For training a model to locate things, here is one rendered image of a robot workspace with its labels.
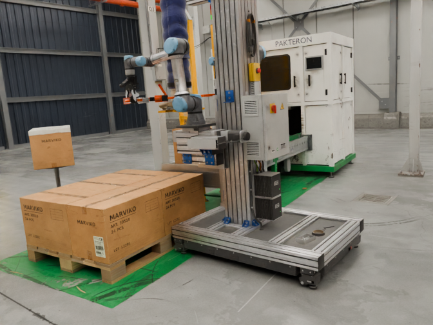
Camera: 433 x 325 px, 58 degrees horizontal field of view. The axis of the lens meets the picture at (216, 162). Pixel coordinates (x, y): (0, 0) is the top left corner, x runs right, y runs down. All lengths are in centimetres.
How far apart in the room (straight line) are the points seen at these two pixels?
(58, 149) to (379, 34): 963
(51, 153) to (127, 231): 174
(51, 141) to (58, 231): 142
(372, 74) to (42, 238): 1028
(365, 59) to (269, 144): 952
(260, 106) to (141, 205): 115
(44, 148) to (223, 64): 221
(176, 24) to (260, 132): 136
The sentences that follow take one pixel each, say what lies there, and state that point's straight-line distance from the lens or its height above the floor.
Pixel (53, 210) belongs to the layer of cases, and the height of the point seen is 48.
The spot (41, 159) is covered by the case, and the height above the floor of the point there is 72.
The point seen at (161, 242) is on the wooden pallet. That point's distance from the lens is 325.
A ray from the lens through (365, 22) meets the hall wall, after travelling 1230.
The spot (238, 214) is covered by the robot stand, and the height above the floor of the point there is 31.
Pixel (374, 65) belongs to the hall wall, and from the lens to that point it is 1211.
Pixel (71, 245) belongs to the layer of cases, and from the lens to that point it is 317.
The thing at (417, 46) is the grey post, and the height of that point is 168.
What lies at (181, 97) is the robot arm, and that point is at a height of 125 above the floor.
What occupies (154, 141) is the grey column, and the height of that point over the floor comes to 73.
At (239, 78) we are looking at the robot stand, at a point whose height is 136.
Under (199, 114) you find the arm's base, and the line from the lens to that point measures 301.
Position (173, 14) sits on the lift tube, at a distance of 366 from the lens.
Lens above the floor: 125
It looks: 10 degrees down
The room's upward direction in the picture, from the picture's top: 4 degrees counter-clockwise
